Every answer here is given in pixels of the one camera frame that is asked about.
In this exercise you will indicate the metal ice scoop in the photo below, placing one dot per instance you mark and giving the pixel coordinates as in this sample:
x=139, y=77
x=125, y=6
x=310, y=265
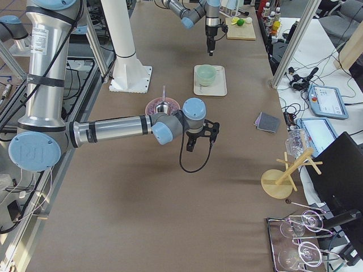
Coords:
x=163, y=106

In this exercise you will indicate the teach pendant far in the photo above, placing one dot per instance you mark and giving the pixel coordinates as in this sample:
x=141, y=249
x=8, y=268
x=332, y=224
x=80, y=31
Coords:
x=326, y=101

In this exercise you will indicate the wooden cup tree stand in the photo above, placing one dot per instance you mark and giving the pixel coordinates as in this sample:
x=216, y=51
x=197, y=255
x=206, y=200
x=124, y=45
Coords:
x=279, y=184

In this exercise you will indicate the wine glass lower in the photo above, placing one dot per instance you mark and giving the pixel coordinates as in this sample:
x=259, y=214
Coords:
x=300, y=257

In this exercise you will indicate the aluminium frame post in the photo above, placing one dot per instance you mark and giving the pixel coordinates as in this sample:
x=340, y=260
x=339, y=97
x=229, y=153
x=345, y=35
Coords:
x=301, y=28

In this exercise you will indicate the teach pendant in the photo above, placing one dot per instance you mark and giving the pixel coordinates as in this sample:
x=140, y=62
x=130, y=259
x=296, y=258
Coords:
x=326, y=101
x=320, y=133

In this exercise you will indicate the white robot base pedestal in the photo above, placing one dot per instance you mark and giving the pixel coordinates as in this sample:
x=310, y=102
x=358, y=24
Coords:
x=129, y=74

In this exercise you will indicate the cream rabbit tray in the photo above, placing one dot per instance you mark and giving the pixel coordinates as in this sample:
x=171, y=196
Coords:
x=217, y=88

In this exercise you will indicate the wooden cutting board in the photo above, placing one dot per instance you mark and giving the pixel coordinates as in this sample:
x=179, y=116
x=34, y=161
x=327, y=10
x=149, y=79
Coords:
x=244, y=32

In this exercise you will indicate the metal glass rack tray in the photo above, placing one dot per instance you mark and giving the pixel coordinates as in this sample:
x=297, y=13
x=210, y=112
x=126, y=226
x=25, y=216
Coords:
x=278, y=242

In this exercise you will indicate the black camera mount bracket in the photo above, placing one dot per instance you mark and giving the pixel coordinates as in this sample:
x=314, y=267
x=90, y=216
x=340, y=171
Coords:
x=210, y=130
x=223, y=27

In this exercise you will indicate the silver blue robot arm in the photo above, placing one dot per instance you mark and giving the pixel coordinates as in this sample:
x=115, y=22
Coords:
x=43, y=136
x=210, y=10

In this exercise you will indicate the clear plastic cup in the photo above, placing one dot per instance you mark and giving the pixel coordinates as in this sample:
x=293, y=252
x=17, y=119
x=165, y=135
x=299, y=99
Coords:
x=296, y=142

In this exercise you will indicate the green lime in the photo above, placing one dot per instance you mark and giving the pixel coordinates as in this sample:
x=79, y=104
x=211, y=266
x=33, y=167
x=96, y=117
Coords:
x=240, y=22

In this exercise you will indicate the black monitor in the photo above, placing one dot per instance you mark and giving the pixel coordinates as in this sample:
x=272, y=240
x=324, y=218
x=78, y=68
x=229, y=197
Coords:
x=340, y=183

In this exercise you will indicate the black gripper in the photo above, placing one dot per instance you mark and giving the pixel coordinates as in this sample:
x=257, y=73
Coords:
x=210, y=32
x=194, y=136

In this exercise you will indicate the teach pendant near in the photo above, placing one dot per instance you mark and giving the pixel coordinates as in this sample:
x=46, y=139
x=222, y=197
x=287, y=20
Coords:
x=320, y=133

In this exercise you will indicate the wine glass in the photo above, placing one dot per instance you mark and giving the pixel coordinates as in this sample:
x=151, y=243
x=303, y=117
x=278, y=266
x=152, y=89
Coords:
x=295, y=226
x=300, y=257

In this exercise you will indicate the grey purple cloths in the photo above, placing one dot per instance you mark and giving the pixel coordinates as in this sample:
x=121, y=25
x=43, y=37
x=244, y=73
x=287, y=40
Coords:
x=266, y=122

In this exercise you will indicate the pink bowl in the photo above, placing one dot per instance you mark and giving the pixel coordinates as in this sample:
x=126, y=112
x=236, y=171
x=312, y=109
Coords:
x=151, y=107

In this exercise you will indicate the wine glass upper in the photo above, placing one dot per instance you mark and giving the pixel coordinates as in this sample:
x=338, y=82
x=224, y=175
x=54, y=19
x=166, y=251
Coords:
x=295, y=226

